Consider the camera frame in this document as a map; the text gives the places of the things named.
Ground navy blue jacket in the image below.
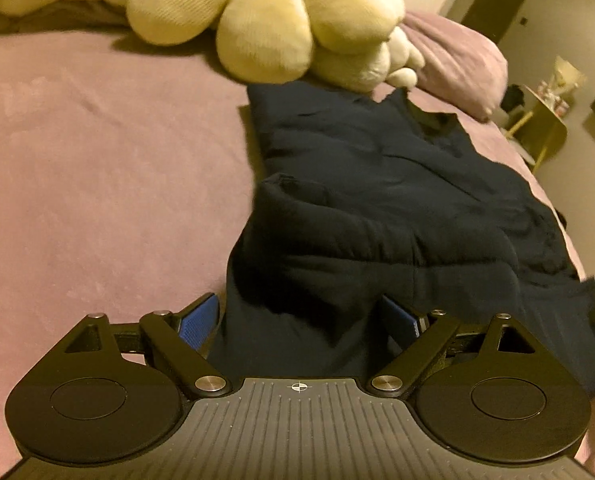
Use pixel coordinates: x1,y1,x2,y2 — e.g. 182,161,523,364
209,81,595,394

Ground dark clothes on stool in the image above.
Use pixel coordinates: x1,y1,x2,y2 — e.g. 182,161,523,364
500,84,525,114

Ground purple bed blanket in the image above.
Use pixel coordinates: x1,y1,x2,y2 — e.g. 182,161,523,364
0,24,595,480

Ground yellow-legged side table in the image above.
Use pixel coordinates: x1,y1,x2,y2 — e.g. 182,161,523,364
503,84,567,174

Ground purple pillow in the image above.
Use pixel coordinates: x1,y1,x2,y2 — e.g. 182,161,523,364
401,11,508,122

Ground white plush bunny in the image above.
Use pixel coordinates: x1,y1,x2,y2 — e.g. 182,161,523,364
311,27,425,93

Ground flower bouquet on table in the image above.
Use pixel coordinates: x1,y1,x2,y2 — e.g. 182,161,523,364
536,55,587,117

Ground cream flower plush cushion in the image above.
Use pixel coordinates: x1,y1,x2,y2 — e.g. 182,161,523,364
127,0,405,84

